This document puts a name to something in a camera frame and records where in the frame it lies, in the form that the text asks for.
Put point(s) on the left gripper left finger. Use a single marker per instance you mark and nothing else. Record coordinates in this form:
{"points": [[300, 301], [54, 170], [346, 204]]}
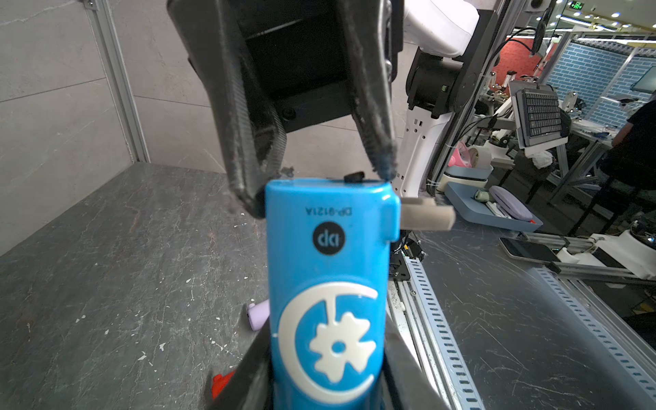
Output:
{"points": [[250, 387]]}

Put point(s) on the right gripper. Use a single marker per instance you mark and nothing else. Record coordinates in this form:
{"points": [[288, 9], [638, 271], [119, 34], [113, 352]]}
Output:
{"points": [[275, 67]]}

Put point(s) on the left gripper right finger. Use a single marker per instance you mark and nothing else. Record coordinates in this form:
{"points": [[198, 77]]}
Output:
{"points": [[404, 386]]}

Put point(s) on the purple flashlight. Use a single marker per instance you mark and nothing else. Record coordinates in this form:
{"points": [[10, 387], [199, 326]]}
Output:
{"points": [[258, 314]]}

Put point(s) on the blue flashlight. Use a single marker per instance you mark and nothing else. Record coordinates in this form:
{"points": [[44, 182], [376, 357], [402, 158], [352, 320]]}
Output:
{"points": [[329, 244]]}

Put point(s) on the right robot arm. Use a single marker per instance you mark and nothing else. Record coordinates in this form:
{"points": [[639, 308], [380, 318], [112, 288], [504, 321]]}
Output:
{"points": [[451, 36]]}

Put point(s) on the red flashlight left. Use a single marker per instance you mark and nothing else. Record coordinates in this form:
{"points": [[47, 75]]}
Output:
{"points": [[219, 382]]}

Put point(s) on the smartphone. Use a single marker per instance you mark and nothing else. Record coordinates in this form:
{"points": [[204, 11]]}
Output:
{"points": [[528, 251]]}

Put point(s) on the computer keyboard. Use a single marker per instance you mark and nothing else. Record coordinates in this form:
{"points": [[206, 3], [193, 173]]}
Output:
{"points": [[537, 113]]}

